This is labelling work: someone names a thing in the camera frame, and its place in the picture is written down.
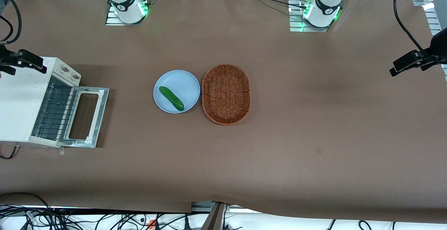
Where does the black left camera cable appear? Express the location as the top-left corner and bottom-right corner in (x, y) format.
(394, 0), (425, 53)

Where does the light blue plate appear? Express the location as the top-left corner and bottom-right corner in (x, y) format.
(153, 70), (201, 114)

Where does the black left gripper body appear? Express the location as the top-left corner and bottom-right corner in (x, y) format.
(429, 28), (447, 64)

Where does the aluminium left arm base plate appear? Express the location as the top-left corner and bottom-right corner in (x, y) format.
(289, 0), (330, 32)

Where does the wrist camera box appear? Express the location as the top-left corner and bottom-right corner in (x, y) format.
(17, 50), (47, 74)
(389, 50), (420, 77)

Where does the slotted aluminium extrusion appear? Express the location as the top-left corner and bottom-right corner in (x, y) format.
(424, 7), (447, 82)

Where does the brown paper table cover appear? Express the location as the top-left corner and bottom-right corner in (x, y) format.
(0, 0), (447, 223)

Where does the dark diagonal frame beam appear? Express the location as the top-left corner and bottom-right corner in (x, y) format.
(201, 203), (227, 230)

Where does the wire oven rack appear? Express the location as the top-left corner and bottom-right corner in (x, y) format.
(31, 80), (79, 141)

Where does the green cucumber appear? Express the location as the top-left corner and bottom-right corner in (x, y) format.
(159, 86), (185, 111)

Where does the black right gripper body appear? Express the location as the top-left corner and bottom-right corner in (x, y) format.
(0, 44), (20, 67)

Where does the white toaster oven body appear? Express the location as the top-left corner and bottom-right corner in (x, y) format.
(0, 57), (82, 148)

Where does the silver frame bracket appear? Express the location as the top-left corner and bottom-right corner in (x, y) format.
(191, 201), (214, 213)

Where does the black right camera cable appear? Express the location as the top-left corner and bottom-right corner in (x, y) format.
(0, 0), (22, 45)

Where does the black oven power cord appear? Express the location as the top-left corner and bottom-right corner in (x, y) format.
(0, 145), (20, 160)

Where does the brown wicker basket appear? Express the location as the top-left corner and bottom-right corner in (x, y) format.
(201, 64), (252, 126)

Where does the black looped floor cable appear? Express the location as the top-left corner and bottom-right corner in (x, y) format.
(0, 192), (53, 220)

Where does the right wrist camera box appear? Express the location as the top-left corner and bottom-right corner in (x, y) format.
(17, 50), (47, 74)

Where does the black camera cable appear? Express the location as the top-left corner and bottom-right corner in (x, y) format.
(0, 0), (22, 45)
(394, 0), (425, 53)

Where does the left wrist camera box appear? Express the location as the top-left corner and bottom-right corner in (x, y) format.
(389, 50), (420, 77)

